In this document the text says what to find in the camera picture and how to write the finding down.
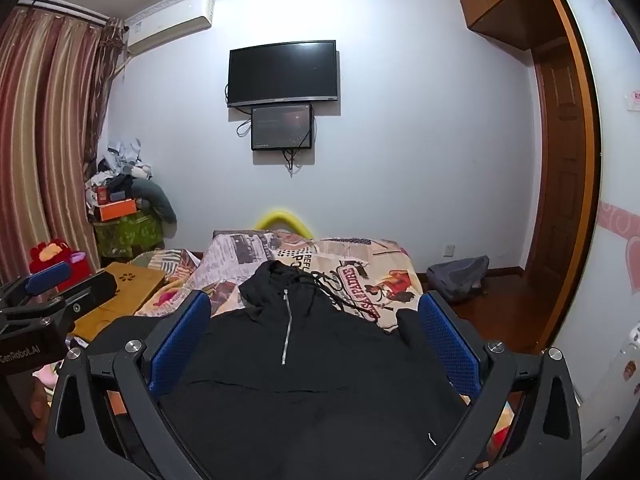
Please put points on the small black wall monitor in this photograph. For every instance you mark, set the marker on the small black wall monitor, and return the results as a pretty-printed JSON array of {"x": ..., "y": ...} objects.
[{"x": 281, "y": 127}]

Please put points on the pile of mixed clothes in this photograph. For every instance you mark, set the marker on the pile of mixed clothes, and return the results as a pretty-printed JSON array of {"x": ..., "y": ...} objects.
[{"x": 117, "y": 165}]

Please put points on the red gift bag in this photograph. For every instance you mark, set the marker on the red gift bag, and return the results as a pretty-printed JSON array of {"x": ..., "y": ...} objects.
[{"x": 77, "y": 267}]

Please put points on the round woven fan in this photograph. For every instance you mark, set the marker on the round woven fan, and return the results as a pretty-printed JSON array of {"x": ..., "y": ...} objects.
[{"x": 145, "y": 258}]

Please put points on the white wall socket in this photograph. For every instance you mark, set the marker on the white wall socket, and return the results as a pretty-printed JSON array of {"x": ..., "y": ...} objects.
[{"x": 450, "y": 250}]

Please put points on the wooden lap desk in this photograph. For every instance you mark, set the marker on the wooden lap desk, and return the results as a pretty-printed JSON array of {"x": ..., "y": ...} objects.
[{"x": 125, "y": 285}]

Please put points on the wooden overhead cabinet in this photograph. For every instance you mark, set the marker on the wooden overhead cabinet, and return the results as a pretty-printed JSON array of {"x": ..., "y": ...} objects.
[{"x": 505, "y": 5}]

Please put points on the grey bolster pillow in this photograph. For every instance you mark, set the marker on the grey bolster pillow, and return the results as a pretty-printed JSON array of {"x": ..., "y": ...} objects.
[{"x": 157, "y": 200}]

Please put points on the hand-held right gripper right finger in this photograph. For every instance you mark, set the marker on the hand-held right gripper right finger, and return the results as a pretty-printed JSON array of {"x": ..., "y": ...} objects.
[{"x": 447, "y": 345}]

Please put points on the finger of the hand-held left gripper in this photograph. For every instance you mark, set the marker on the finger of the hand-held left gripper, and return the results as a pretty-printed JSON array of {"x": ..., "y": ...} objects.
[
  {"x": 92, "y": 287},
  {"x": 47, "y": 271}
]

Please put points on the white air conditioner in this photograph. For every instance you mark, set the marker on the white air conditioner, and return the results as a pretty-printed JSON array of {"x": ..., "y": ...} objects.
[{"x": 167, "y": 22}]

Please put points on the newspaper print blanket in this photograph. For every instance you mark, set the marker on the newspaper print blanket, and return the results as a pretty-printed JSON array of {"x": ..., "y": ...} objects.
[{"x": 380, "y": 280}]

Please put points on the yellow pillow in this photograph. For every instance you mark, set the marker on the yellow pillow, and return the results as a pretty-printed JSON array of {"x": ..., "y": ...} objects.
[{"x": 285, "y": 217}]

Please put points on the black zip hoodie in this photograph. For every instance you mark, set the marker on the black zip hoodie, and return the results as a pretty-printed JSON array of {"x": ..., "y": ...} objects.
[{"x": 300, "y": 360}]

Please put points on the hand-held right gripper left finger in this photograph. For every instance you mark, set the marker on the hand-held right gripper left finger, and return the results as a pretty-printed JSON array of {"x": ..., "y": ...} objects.
[{"x": 180, "y": 345}]

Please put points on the orange box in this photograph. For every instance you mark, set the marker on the orange box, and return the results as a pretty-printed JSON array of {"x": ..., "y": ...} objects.
[{"x": 117, "y": 210}]

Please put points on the black wall television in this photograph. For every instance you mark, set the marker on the black wall television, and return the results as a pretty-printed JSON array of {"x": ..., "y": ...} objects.
[{"x": 283, "y": 72}]

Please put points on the curtain rod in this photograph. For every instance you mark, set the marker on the curtain rod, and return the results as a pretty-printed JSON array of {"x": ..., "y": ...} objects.
[{"x": 70, "y": 7}]

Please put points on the grey backpack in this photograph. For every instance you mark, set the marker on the grey backpack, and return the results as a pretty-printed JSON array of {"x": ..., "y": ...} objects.
[{"x": 457, "y": 277}]

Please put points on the striped red curtain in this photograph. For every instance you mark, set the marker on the striped red curtain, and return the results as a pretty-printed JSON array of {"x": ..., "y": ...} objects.
[{"x": 45, "y": 135}]

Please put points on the red plush toy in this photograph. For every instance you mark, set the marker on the red plush toy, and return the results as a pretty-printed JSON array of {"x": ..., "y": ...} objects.
[{"x": 47, "y": 255}]

